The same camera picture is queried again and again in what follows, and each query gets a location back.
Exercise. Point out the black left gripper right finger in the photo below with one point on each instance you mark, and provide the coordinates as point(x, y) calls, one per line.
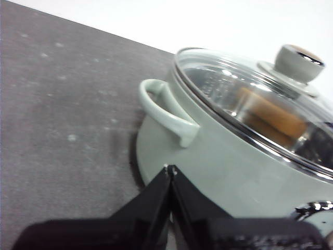
point(234, 234)

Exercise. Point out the pale green electric steamer pot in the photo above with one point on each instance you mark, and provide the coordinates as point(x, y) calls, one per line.
point(234, 169)

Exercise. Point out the glass lid with green knob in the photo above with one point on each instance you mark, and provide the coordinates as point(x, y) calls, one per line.
point(296, 65)

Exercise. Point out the yellow corn cob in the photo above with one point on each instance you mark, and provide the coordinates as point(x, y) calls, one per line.
point(273, 114)

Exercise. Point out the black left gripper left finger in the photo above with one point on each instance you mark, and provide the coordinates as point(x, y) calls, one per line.
point(117, 234)

